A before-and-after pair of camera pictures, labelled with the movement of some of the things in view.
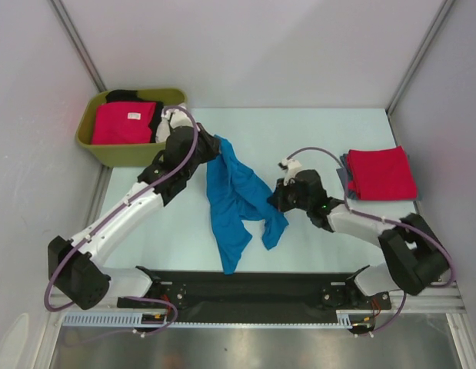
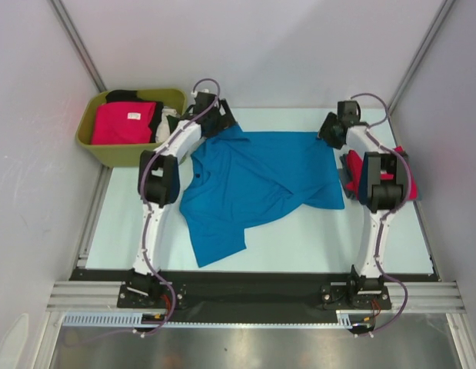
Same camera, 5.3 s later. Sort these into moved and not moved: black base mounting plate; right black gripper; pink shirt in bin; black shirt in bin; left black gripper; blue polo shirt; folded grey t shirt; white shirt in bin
Moved: left black gripper; right black gripper; blue polo shirt
Not moved: folded grey t shirt; pink shirt in bin; black shirt in bin; white shirt in bin; black base mounting plate
